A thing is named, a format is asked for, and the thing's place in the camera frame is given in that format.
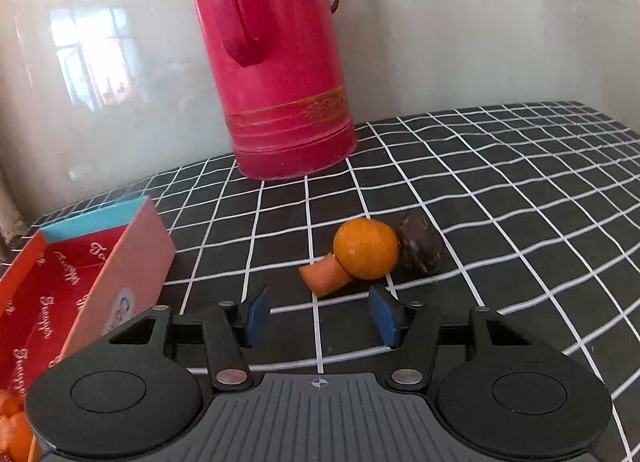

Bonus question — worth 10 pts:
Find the black white grid tablecloth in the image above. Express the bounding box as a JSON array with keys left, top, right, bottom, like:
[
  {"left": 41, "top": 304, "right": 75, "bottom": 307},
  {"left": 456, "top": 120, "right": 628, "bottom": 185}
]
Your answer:
[{"left": 30, "top": 101, "right": 640, "bottom": 462}]

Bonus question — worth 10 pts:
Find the beige curtain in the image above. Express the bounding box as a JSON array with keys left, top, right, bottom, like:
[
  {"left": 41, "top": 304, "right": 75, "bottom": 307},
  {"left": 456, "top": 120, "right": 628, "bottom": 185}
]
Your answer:
[{"left": 0, "top": 162, "right": 26, "bottom": 263}]

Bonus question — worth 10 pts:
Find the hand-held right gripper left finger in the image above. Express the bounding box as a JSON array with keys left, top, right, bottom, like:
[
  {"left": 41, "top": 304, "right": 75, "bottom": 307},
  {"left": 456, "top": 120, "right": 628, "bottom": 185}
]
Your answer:
[{"left": 107, "top": 284, "right": 273, "bottom": 390}]

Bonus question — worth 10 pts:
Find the orange carrot piece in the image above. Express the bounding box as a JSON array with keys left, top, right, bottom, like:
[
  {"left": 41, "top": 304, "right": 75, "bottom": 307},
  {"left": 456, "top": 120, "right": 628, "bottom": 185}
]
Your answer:
[{"left": 299, "top": 252, "right": 353, "bottom": 298}]

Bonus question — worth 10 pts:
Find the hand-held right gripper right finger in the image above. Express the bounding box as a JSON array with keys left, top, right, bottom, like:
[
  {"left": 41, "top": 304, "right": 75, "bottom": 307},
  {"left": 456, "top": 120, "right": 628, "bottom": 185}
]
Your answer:
[{"left": 369, "top": 284, "right": 533, "bottom": 390}]

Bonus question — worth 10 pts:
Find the colourful cardboard box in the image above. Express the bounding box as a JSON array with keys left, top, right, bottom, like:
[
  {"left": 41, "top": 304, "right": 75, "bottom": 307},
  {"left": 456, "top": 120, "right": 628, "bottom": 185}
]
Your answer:
[{"left": 0, "top": 194, "right": 177, "bottom": 462}]

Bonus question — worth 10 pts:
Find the large orange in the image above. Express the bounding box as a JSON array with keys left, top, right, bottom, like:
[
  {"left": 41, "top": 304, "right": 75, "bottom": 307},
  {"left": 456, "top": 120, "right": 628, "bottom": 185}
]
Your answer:
[{"left": 5, "top": 412, "right": 36, "bottom": 462}]

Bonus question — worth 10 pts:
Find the dark water chestnut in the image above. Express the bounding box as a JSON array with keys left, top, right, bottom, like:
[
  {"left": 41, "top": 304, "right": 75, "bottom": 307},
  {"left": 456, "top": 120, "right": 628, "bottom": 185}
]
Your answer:
[{"left": 397, "top": 209, "right": 446, "bottom": 274}]

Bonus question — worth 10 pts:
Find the red thermos flask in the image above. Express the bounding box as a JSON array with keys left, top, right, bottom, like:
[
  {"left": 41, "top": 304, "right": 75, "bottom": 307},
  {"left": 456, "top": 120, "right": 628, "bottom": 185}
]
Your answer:
[{"left": 180, "top": 0, "right": 359, "bottom": 181}]

